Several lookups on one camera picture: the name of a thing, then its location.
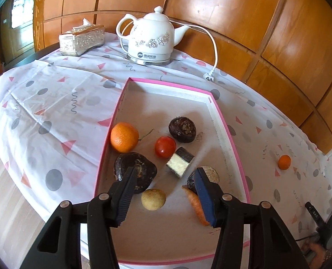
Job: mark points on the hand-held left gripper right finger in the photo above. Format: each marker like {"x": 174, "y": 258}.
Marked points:
{"x": 205, "y": 201}

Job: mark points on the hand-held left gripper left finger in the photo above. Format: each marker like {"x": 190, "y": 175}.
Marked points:
{"x": 125, "y": 201}

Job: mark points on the small orange carrot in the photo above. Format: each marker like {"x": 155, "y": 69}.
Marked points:
{"x": 195, "y": 204}

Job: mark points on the dark sugarcane piece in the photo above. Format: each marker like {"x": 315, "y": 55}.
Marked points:
{"x": 212, "y": 175}

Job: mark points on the tan longan fruit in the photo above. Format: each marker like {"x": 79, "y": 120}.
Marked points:
{"x": 153, "y": 199}

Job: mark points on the dark brown water chestnut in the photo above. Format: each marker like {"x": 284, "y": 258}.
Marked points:
{"x": 181, "y": 130}
{"x": 146, "y": 171}

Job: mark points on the toy cake cube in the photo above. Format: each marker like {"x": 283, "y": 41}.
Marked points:
{"x": 182, "y": 159}

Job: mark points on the pink shallow cardboard box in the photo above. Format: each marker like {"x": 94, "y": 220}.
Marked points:
{"x": 160, "y": 235}

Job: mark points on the orange mandarin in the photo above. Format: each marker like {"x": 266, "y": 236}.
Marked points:
{"x": 284, "y": 162}
{"x": 123, "y": 137}

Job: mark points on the red cherry tomato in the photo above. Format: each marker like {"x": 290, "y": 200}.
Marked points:
{"x": 165, "y": 146}

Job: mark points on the person's right hand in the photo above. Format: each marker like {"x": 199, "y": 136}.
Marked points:
{"x": 315, "y": 255}

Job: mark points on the white patterned tablecloth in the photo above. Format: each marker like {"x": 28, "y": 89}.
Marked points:
{"x": 56, "y": 103}

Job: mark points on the steel kettle base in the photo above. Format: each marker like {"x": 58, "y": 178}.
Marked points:
{"x": 149, "y": 62}

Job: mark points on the ornate golden tissue box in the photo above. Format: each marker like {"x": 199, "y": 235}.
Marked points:
{"x": 79, "y": 40}

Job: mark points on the white floral ceramic kettle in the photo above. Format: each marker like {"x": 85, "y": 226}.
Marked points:
{"x": 152, "y": 33}

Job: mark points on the wooden door with glass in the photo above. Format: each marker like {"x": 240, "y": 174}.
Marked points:
{"x": 17, "y": 19}

